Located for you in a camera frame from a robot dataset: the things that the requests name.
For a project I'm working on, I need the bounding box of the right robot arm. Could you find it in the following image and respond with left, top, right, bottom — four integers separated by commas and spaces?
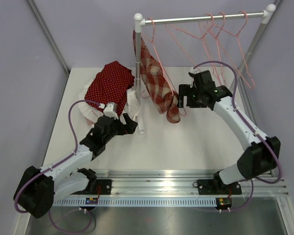
178, 84, 281, 195

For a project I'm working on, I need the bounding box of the white slotted cable duct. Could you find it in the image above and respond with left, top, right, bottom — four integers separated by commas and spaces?
53, 196, 217, 207

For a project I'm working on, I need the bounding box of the red plaid skirt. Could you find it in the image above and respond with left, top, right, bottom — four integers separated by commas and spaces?
132, 29, 182, 125

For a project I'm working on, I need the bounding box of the pink hanger of red skirt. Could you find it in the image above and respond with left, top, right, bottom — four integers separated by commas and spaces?
164, 24, 209, 67

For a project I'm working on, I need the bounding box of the pink skirt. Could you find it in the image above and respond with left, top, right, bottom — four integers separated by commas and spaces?
86, 119, 95, 126

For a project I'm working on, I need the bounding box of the white plastic basket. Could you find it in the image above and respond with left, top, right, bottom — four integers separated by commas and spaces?
84, 80, 142, 128

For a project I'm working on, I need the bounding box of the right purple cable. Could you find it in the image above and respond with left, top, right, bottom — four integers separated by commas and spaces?
191, 61, 284, 211

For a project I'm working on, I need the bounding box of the purple cable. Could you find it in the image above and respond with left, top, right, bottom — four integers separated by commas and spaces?
191, 61, 284, 211
14, 100, 106, 232

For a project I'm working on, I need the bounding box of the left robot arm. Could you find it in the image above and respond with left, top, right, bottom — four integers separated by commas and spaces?
13, 114, 138, 218

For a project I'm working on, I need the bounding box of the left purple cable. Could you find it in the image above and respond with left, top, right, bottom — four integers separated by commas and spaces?
14, 100, 106, 232

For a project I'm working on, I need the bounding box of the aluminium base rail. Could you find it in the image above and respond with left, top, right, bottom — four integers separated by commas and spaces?
51, 170, 289, 199

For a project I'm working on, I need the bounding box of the white metal clothes rack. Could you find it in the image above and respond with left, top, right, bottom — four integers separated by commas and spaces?
133, 4, 276, 124

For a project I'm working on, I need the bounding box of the pink hanger of floral skirt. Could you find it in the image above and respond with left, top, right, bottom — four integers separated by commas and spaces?
225, 11, 256, 89

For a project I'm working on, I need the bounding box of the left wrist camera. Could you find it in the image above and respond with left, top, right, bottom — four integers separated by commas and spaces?
98, 102, 119, 119

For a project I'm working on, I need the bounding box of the pink hanger of white skirt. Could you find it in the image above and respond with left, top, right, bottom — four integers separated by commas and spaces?
198, 13, 227, 83

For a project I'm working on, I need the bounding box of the red polka dot skirt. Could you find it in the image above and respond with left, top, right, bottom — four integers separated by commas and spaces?
84, 61, 135, 116

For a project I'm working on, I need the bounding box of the white skirt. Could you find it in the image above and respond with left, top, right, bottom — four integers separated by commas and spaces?
77, 80, 143, 123

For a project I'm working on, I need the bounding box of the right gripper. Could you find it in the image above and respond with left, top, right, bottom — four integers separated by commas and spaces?
177, 85, 208, 109

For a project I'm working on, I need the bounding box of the pink hanger of plaid skirt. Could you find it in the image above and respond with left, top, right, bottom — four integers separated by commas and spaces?
141, 17, 188, 117

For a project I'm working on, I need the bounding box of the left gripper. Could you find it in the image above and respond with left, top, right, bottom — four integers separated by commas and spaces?
103, 113, 137, 144

